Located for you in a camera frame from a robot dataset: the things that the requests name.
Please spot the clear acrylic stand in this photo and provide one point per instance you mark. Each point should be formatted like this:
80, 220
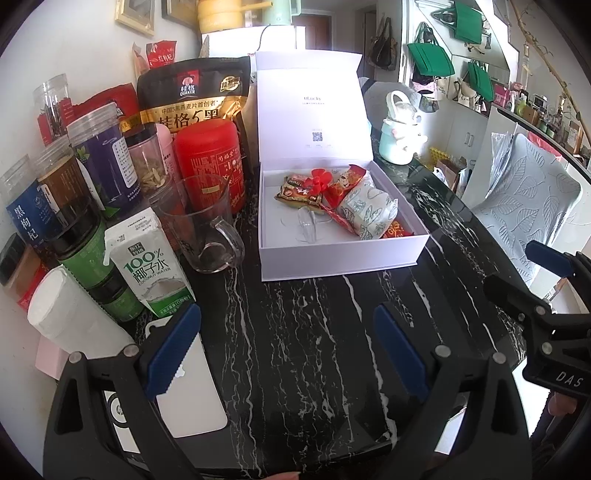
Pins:
307, 226

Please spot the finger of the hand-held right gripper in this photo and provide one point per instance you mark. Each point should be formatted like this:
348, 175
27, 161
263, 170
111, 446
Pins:
547, 258
517, 295

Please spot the green tote bag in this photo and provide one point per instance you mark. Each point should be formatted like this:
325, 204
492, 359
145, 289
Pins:
429, 60

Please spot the red goji packet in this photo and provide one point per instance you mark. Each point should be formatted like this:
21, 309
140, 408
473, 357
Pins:
161, 54

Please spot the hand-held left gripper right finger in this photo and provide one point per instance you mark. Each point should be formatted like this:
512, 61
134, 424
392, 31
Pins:
399, 350

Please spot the white round-cornered device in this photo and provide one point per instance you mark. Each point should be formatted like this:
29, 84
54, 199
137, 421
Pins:
113, 434

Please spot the white handbag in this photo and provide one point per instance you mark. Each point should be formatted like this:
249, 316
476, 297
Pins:
466, 92

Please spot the white gift box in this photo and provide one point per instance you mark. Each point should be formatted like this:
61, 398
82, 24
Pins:
286, 258

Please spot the red ketchup sachet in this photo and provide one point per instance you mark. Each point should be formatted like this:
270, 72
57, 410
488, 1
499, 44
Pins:
341, 217

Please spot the purple label plastic jar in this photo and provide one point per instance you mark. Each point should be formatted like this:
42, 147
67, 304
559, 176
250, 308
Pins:
106, 157

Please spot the white leaf-print packet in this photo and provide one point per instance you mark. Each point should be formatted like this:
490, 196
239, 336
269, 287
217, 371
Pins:
369, 212

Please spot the brown jar with black lid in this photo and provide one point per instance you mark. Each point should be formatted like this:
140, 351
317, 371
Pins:
23, 277

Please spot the dark picture frame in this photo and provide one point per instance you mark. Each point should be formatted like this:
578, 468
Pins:
179, 10

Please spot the brown cereal sachet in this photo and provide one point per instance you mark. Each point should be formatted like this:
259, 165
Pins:
298, 191

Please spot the brown label plastic jar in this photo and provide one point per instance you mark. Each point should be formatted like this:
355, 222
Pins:
64, 184

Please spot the mint green appliance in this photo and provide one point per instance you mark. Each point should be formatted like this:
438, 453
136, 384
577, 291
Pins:
281, 11

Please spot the clear plastic bag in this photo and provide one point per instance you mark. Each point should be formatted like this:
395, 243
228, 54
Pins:
502, 147

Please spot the black oat bag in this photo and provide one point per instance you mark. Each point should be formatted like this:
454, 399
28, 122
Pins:
194, 87

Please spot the small red gold candy packet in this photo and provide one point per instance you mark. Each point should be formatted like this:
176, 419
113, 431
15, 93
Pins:
399, 229

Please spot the gold picture frame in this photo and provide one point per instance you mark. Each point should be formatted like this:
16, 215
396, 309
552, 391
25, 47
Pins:
134, 18

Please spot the person's right hand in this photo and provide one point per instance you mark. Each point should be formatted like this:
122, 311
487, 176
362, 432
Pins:
568, 413

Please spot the red tin canister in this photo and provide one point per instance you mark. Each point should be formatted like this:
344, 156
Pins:
207, 152

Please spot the yellow container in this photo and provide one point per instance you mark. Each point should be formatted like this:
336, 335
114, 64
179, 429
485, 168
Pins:
219, 16

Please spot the white cabinet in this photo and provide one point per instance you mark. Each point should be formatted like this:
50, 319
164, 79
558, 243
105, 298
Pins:
466, 134

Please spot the green label dark jar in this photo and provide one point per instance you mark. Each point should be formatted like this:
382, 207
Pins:
83, 258

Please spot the white smartphone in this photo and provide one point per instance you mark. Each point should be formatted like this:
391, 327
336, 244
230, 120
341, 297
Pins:
198, 397

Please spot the pink bottle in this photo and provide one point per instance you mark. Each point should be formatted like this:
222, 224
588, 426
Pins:
166, 138

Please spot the shelf of small bottles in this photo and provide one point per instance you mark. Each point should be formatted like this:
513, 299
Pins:
545, 120

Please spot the clear jar of yellow slices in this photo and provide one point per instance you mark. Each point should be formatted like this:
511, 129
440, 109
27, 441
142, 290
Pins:
147, 170

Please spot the coconut water carton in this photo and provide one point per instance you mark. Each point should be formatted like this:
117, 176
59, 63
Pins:
147, 272

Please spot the mint green kettle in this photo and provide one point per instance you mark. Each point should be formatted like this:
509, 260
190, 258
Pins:
399, 138

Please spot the red foil bag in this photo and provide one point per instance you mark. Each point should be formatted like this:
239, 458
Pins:
111, 99

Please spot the small cardboard box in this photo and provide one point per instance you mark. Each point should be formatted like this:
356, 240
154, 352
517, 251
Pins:
450, 177

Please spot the clear jar with red contents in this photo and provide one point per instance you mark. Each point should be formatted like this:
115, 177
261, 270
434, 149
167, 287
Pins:
53, 106

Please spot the black handbag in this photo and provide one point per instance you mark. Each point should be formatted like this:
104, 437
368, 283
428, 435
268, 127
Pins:
384, 46

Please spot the blue label plastic jar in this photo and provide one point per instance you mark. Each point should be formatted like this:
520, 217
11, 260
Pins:
27, 217

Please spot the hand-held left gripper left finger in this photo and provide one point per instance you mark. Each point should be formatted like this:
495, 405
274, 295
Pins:
173, 350

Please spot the white paper towel roll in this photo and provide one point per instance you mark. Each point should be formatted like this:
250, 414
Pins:
69, 314

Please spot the red gold snack packet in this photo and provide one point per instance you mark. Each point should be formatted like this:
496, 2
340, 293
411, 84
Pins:
344, 184

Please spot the leaf-pattern chair cover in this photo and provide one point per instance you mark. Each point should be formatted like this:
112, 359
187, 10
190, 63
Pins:
521, 207

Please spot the pale orange packet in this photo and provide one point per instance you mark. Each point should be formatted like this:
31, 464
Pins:
140, 60

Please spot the small dark green jar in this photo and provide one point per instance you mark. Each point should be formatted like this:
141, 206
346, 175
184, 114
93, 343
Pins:
115, 300

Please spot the dark brown box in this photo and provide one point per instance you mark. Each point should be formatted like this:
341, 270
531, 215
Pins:
244, 138

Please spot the person's left hand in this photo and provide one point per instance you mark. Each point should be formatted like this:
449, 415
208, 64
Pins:
284, 476

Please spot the pink box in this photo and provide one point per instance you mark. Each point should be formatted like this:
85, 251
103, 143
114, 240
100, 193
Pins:
51, 357

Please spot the glass mug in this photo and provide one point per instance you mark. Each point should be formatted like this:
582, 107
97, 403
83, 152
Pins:
194, 221

